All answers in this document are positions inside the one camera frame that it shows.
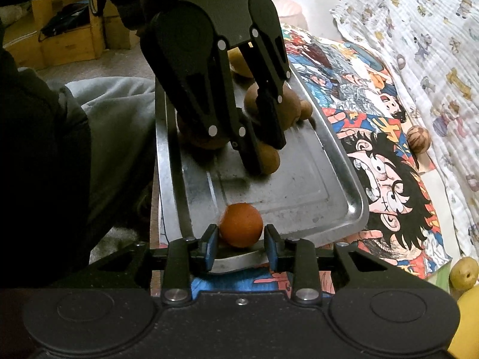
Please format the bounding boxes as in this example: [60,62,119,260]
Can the printed blanket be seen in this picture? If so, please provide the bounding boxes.
[329,0,479,258]

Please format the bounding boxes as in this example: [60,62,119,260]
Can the metal baking tray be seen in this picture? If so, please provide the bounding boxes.
[154,47,370,273]

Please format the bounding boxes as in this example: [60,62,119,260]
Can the cardboard boxes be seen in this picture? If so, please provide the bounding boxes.
[4,0,139,70]

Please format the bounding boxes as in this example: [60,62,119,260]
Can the striped brown round fruit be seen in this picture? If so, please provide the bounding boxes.
[177,114,230,151]
[406,125,432,154]

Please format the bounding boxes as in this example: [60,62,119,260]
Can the person's dark jacket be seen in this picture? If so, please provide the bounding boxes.
[0,5,92,288]

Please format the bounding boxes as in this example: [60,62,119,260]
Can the white plastic basin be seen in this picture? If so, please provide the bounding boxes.
[262,0,307,30]

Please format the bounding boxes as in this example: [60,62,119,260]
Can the yellow pear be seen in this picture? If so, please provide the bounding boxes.
[449,256,479,291]

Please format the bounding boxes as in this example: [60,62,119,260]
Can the large brown round fruit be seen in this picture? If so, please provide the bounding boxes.
[244,82,303,130]

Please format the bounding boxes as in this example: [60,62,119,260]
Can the anime poster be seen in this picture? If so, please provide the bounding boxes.
[159,24,453,298]

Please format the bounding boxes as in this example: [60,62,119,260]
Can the orange tangerine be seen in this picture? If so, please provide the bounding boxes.
[219,203,263,248]

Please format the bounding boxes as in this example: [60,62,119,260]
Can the yellow plastic bowl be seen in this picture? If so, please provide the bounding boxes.
[447,284,479,359]

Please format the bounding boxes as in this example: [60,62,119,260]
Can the person's grey trouser leg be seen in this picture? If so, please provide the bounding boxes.
[22,67,158,232]

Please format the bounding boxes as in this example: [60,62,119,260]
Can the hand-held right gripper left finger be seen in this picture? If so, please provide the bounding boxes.
[88,224,219,305]

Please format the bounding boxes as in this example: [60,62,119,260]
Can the person's left forearm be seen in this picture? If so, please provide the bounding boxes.
[90,0,176,42]

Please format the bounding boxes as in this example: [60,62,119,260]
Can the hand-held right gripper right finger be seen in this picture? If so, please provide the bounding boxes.
[264,224,403,304]

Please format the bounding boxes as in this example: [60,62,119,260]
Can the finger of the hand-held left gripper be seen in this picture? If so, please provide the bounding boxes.
[251,29,291,150]
[166,40,263,176]

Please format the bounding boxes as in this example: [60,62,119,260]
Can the yellow lemon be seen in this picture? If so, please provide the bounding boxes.
[228,47,256,79]

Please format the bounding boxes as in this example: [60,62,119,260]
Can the black bag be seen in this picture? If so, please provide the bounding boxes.
[39,3,92,42]

